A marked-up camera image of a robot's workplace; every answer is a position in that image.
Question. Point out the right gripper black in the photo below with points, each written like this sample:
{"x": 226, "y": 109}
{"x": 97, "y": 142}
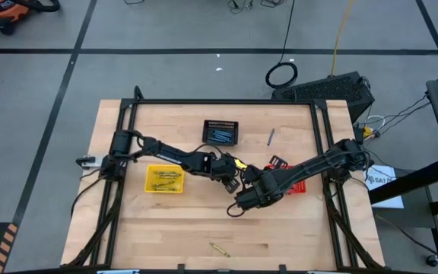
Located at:
{"x": 259, "y": 192}

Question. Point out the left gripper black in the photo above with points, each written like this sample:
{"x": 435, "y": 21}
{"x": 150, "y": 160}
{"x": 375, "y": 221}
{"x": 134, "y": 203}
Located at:
{"x": 221, "y": 167}

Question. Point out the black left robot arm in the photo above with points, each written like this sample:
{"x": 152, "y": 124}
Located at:
{"x": 173, "y": 156}

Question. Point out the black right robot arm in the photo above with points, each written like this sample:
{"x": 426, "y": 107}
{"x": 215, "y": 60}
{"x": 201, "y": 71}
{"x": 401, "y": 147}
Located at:
{"x": 310, "y": 167}

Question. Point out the black plastic basket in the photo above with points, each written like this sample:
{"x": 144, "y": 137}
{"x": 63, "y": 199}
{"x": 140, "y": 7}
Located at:
{"x": 207, "y": 139}

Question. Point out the red plastic basket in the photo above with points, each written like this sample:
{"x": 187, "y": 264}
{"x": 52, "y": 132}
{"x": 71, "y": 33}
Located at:
{"x": 299, "y": 187}

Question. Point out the yellow plastic basket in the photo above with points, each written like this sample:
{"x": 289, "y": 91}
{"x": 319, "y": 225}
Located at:
{"x": 150, "y": 169}

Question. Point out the black perforated computer case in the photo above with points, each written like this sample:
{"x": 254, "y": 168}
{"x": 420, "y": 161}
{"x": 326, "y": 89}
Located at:
{"x": 325, "y": 89}

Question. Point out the yellow power plug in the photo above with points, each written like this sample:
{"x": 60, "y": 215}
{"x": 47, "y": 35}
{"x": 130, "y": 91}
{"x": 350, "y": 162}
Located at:
{"x": 367, "y": 132}

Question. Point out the white printed paper sheet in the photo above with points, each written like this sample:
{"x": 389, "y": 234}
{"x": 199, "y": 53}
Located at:
{"x": 384, "y": 190}

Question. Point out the black caster wheel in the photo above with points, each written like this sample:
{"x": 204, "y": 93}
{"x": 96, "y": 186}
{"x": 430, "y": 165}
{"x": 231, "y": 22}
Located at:
{"x": 432, "y": 260}

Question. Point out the black aluminium table frame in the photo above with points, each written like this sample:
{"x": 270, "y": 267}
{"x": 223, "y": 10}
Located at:
{"x": 219, "y": 101}

